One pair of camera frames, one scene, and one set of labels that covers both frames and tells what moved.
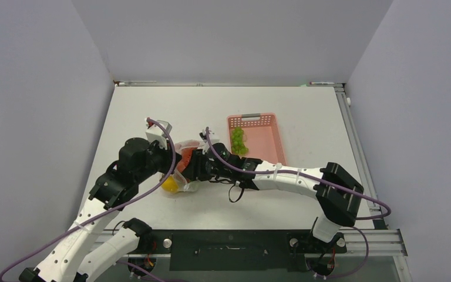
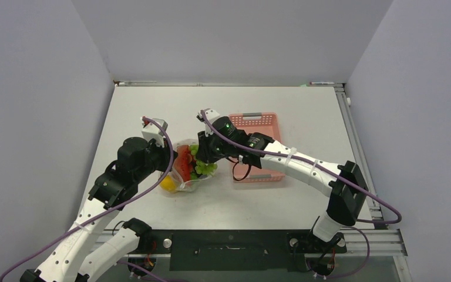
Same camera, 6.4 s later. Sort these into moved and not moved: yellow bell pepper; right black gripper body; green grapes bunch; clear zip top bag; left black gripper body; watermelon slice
Moved: right black gripper body; green grapes bunch
Not moved: watermelon slice; yellow bell pepper; clear zip top bag; left black gripper body
